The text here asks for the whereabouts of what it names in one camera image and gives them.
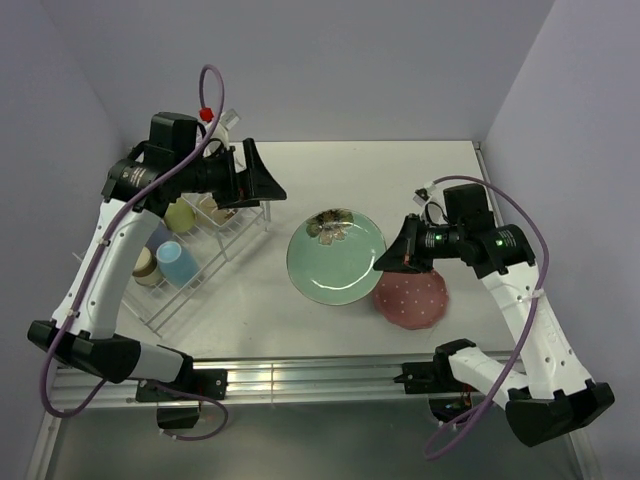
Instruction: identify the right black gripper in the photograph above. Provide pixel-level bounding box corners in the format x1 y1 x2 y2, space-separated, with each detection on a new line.
373 212 465 273

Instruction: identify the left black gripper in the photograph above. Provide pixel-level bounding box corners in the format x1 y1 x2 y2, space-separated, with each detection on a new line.
175 138 285 210

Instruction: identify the pink polka dot plate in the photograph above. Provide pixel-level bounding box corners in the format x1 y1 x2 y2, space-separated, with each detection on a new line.
372 270 449 330

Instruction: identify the white floral bowl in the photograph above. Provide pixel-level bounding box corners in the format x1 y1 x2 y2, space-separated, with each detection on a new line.
196 196 238 228

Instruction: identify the teal floral plate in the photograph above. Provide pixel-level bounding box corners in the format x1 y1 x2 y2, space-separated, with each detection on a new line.
286 208 387 306

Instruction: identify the yellow green mug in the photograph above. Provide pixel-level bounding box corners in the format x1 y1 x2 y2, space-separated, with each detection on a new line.
163 198 196 234

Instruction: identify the lavender plastic cup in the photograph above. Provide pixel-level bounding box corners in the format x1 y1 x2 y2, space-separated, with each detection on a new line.
146 224 172 252

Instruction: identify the light blue mug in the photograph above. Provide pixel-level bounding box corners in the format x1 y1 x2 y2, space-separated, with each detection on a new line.
156 241 200 288

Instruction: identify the stainless steel cup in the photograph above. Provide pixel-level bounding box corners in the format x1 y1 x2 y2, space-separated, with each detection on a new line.
132 247 163 287

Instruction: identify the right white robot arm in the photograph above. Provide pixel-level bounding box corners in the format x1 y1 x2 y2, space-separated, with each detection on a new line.
374 175 615 447

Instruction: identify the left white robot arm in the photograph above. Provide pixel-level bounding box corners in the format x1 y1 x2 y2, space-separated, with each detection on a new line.
28 112 287 399

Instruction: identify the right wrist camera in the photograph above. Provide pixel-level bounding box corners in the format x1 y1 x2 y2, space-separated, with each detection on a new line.
413 182 449 226

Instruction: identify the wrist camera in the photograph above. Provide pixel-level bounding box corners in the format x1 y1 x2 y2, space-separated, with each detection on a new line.
197 107 241 148
413 182 449 226

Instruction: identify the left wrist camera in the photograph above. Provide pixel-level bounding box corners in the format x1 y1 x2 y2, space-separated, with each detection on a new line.
197 107 241 148

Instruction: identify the white wire dish rack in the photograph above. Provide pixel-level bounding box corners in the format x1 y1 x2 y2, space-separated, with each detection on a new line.
122 194 271 337

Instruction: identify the aluminium frame rail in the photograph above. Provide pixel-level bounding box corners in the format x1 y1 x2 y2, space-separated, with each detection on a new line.
49 354 433 410

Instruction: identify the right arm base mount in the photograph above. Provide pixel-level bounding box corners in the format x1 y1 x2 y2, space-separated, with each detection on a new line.
393 347 476 427

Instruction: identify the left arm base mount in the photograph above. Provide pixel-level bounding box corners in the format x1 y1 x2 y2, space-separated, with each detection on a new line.
135 369 229 442

